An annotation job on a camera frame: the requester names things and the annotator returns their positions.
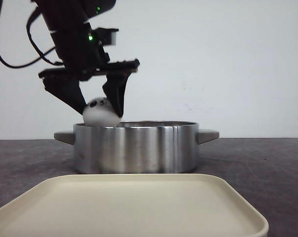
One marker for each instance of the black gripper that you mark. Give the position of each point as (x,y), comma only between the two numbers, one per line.
(83,57)

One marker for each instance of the panda bun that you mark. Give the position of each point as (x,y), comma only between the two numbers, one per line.
(99,112)

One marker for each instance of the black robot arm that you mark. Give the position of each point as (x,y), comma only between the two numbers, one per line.
(60,15)

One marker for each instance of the stainless steel steamer pot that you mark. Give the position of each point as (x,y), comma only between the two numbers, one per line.
(136,146)

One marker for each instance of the cream plastic tray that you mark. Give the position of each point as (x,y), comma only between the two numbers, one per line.
(132,205)

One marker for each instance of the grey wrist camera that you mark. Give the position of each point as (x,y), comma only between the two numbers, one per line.
(105,36)

